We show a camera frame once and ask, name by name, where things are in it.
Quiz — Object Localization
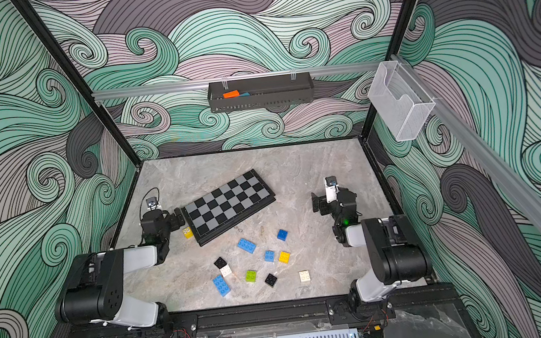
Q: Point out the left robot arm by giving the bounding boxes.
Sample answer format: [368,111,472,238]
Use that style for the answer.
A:
[55,209,186,329]

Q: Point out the orange block in tray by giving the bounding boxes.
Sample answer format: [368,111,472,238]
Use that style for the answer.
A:
[223,90,240,99]

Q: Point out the cream square brick lower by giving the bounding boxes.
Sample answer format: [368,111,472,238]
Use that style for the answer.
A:
[298,270,312,283]

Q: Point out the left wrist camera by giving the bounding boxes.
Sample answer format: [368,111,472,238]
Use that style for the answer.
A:
[146,196,160,211]

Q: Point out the yellow square brick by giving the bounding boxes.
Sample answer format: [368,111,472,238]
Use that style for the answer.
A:
[278,251,290,264]

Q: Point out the black grey chessboard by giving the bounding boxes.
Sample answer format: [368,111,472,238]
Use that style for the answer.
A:
[181,169,276,246]

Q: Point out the aluminium rail back wall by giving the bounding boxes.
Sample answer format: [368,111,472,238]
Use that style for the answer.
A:
[92,61,380,102]

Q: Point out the aluminium rail right wall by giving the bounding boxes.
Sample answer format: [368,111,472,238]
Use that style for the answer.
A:
[391,54,541,232]

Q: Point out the white square brick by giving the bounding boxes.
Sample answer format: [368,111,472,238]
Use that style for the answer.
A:
[220,265,232,278]

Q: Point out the dark blue square brick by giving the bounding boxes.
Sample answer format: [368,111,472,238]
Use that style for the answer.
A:
[277,229,288,241]

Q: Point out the lime green square brick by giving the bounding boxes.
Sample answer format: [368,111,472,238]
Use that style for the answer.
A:
[245,270,258,283]

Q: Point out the aluminium rail wall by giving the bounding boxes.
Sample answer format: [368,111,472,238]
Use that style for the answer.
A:
[92,61,380,102]
[391,54,541,232]

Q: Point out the clear plastic wall bin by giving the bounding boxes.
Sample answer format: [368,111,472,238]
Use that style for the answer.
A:
[368,60,436,142]

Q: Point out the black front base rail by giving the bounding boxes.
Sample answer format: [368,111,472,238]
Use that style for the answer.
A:
[67,283,464,338]

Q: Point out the light blue long brick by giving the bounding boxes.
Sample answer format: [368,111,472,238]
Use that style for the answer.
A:
[212,275,231,297]
[237,238,257,254]

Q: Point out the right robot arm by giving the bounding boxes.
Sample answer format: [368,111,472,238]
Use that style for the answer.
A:
[311,185,432,310]

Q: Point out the light blue square brick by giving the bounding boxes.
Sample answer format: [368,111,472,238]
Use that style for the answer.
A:
[264,250,275,262]

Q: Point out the yellow brick by chessboard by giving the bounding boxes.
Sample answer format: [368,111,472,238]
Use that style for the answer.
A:
[183,227,194,238]

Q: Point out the black wall tray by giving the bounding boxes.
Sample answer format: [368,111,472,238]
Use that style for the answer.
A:
[207,73,315,113]

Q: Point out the black square brick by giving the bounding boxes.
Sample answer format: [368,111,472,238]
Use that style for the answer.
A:
[214,257,227,269]
[264,273,278,287]

